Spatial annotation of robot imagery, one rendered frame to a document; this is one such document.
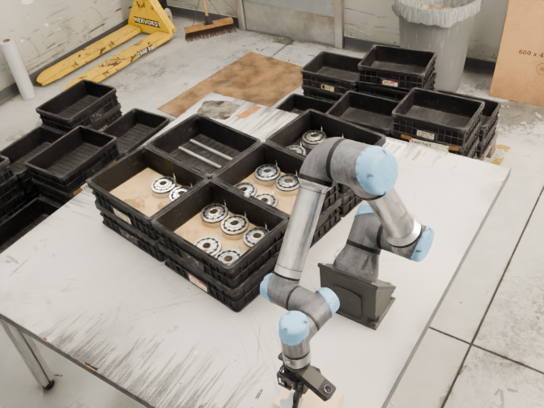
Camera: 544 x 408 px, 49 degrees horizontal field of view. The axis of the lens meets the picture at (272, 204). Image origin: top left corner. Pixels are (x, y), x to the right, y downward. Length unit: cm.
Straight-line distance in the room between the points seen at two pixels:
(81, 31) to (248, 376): 438
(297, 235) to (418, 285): 67
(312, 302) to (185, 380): 56
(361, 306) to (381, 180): 56
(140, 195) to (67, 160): 106
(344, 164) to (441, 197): 102
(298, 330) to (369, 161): 45
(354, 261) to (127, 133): 215
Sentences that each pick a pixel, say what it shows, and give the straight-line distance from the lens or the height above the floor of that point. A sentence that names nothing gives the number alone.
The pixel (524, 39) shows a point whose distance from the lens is 445.
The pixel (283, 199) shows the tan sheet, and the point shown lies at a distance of 225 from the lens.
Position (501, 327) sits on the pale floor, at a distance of 296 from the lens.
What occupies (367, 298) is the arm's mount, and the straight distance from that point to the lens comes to 188.
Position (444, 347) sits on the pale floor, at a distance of 284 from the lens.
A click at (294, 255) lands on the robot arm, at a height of 114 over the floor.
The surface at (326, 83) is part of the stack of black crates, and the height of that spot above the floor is 42.
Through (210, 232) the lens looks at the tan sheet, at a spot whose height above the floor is 83.
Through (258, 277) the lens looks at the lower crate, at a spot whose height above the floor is 78.
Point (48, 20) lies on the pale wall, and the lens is 556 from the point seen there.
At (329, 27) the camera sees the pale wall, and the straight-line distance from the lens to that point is 521.
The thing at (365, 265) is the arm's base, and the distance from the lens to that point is 190.
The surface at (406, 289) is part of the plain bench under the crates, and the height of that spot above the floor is 70.
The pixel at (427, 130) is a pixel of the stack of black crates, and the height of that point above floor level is 53.
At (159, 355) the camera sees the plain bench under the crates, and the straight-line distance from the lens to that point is 201.
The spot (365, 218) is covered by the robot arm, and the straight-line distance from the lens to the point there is 189.
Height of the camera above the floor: 226
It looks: 40 degrees down
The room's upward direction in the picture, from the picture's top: 7 degrees counter-clockwise
